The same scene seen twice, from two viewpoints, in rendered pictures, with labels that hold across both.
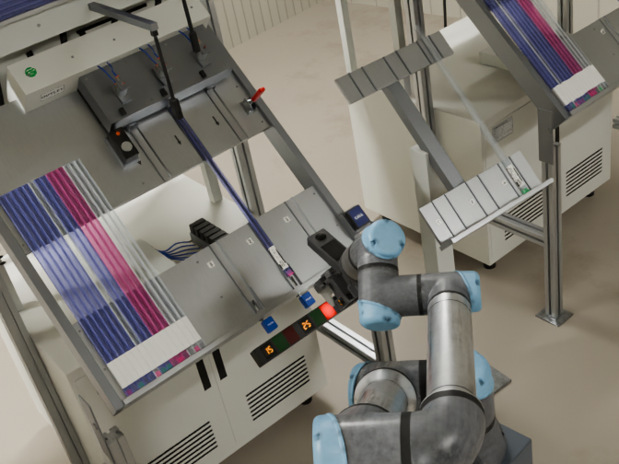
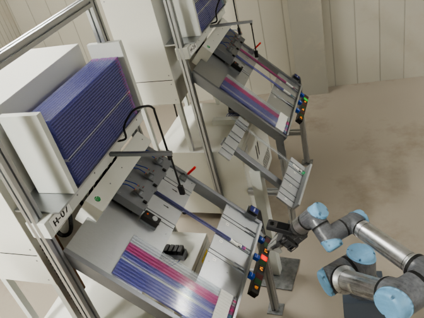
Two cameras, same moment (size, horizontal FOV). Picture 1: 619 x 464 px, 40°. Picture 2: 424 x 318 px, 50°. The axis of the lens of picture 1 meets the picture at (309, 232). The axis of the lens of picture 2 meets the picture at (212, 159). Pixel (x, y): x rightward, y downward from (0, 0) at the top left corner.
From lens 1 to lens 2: 1.02 m
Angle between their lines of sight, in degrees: 27
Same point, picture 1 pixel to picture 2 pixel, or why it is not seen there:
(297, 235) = (235, 229)
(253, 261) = (228, 250)
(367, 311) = (332, 243)
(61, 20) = (101, 166)
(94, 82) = (123, 192)
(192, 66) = (158, 168)
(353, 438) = (407, 290)
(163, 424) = not seen: outside the picture
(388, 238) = (322, 209)
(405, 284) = (339, 226)
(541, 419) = not seen: hidden behind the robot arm
